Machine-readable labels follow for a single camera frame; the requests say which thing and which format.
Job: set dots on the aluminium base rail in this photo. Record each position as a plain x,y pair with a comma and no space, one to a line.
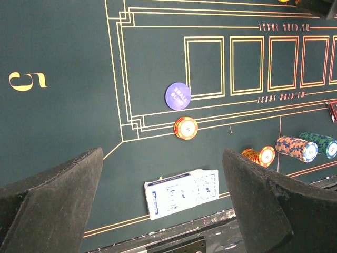
218,232

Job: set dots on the purple small blind button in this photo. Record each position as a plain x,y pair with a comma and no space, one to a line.
177,96

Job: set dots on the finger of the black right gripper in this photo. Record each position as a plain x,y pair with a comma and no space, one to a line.
325,9

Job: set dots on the blue playing card deck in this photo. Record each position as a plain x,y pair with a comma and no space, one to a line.
177,193

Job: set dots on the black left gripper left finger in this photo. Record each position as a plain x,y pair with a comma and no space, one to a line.
49,211

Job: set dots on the green poker chip stack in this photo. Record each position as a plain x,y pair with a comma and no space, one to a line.
326,144

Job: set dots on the red triangular dealer button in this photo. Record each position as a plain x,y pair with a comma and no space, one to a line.
332,110

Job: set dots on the orange poker chip stack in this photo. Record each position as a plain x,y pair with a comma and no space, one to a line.
264,157

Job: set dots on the dark green poker mat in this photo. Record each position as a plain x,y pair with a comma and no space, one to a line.
82,74

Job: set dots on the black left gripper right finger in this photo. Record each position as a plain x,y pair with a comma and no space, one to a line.
277,213

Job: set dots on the orange chips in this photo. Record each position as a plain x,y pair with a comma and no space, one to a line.
186,128

